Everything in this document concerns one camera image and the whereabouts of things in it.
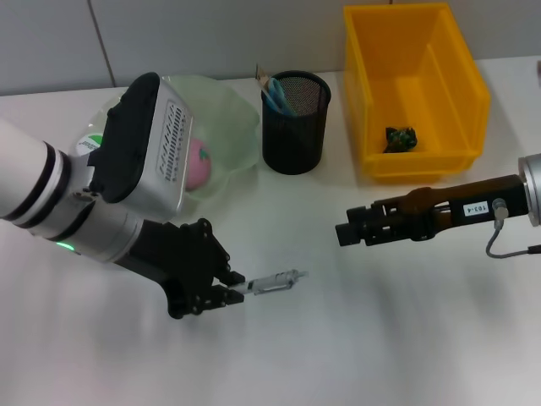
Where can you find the green glass fruit plate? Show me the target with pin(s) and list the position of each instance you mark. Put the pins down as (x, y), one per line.
(228, 110)

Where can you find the grey pen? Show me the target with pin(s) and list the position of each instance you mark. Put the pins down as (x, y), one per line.
(274, 283)

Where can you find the transparent plastic ruler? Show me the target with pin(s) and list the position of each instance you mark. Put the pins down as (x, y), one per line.
(261, 76)

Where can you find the black mesh pen holder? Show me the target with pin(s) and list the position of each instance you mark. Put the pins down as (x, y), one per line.
(296, 144)

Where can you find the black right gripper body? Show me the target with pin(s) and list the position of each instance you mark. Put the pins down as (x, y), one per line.
(465, 207)

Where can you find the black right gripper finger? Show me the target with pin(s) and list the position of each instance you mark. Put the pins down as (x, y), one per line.
(372, 209)
(372, 234)

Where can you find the pink toy peach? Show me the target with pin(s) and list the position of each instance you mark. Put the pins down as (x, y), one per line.
(198, 165)

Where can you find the blue scissors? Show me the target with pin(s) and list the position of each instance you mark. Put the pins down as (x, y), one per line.
(277, 95)

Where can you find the clear water bottle green label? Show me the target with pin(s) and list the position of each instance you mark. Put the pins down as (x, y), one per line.
(86, 144)

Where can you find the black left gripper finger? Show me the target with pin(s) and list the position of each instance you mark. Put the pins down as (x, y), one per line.
(230, 275)
(222, 298)

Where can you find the yellow plastic bin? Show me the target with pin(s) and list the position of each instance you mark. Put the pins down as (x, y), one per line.
(401, 63)

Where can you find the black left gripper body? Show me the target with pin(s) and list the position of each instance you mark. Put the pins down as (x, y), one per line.
(177, 262)

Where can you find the green plastic wrapper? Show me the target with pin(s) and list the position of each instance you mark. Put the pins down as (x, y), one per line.
(401, 139)

